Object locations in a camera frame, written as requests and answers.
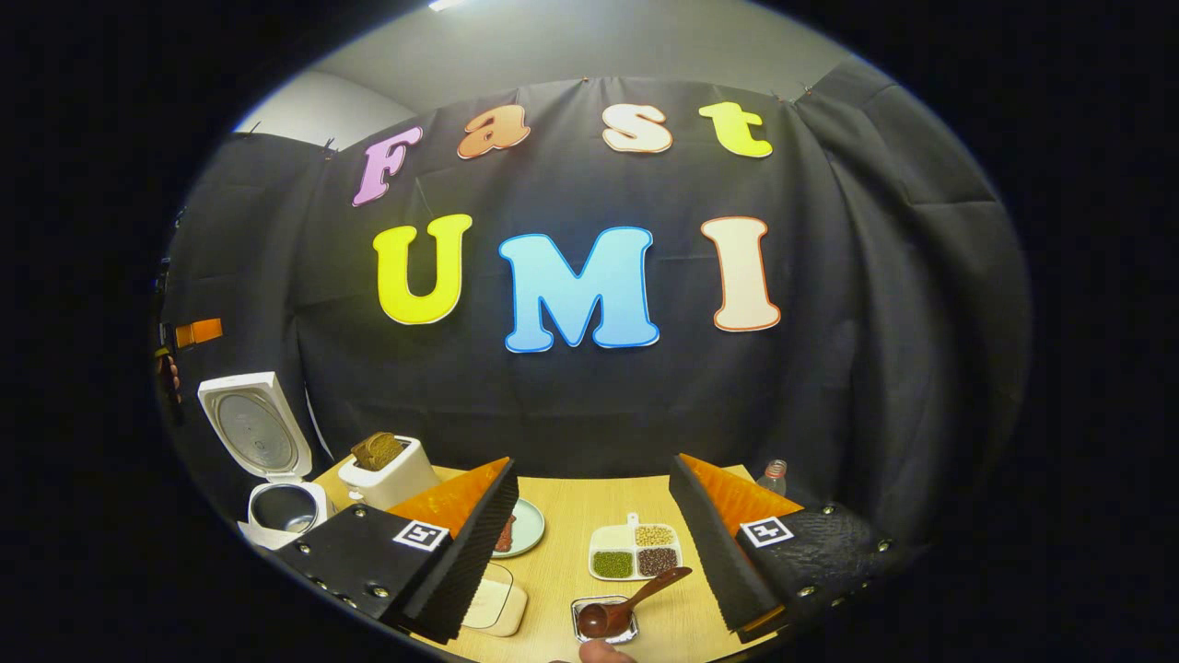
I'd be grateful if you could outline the black backdrop cloth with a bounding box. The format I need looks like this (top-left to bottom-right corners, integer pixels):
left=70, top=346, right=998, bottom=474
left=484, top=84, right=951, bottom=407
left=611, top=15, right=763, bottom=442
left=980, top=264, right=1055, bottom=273
left=155, top=57, right=1033, bottom=546

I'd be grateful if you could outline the clear chopstick holder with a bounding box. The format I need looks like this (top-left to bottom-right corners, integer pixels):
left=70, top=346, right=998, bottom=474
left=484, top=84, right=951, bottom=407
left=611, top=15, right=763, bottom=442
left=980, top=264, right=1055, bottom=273
left=570, top=595, right=641, bottom=646

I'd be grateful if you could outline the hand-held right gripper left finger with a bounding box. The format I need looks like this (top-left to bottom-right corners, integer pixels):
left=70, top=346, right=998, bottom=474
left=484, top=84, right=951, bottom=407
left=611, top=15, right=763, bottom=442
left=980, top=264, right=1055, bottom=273
left=274, top=457, right=521, bottom=646

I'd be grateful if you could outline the pale green plate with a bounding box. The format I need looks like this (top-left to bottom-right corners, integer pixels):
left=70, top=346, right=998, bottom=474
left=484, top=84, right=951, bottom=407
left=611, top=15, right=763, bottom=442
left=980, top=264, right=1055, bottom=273
left=492, top=498, right=546, bottom=560

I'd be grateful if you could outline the white toaster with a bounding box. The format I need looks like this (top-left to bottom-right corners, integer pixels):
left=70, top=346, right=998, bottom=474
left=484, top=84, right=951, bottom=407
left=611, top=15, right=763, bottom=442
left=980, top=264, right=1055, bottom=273
left=338, top=436, right=442, bottom=513

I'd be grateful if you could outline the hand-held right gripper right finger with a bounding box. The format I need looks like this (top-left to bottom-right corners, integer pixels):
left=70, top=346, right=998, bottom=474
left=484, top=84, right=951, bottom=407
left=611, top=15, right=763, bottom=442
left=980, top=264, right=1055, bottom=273
left=667, top=453, right=924, bottom=646

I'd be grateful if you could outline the white divided grain dish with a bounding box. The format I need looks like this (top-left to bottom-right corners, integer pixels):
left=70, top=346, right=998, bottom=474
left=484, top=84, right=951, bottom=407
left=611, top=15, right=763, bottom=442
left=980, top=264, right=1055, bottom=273
left=589, top=513, right=683, bottom=583

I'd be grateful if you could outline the brown bread slice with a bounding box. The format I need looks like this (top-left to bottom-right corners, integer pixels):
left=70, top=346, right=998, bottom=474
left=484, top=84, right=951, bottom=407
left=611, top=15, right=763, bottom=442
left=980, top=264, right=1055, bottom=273
left=350, top=431, right=407, bottom=472

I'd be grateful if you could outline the clear rice container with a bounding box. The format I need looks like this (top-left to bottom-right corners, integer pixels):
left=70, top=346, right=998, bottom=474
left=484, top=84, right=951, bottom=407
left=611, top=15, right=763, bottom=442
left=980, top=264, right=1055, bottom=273
left=461, top=562, right=530, bottom=638

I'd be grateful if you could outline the brown wooden spoon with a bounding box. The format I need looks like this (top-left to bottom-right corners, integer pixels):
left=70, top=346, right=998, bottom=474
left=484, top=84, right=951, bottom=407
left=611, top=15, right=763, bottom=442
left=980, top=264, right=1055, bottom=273
left=578, top=566, right=694, bottom=640

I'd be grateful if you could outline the white rice cooker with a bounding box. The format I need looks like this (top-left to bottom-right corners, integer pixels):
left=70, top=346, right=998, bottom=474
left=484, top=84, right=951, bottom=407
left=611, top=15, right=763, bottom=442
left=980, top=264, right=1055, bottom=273
left=197, top=372, right=335, bottom=552

